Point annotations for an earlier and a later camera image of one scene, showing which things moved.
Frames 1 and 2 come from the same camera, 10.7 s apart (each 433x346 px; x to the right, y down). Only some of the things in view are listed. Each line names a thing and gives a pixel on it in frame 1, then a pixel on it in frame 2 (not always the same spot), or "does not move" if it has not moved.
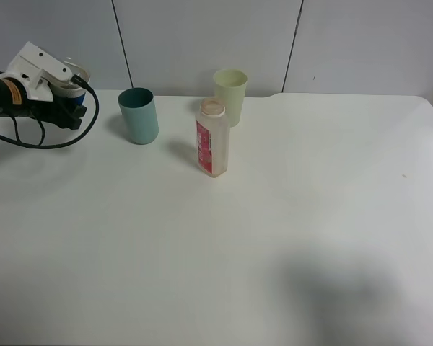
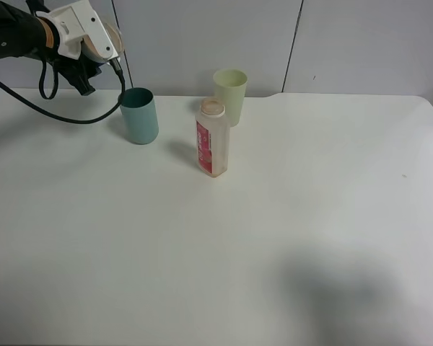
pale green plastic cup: x=229 y=88 does not move
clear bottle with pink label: x=213 y=138 does not move
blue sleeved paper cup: x=66 y=90 -> x=89 y=51
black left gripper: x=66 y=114 -> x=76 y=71
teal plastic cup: x=139 y=113 does not move
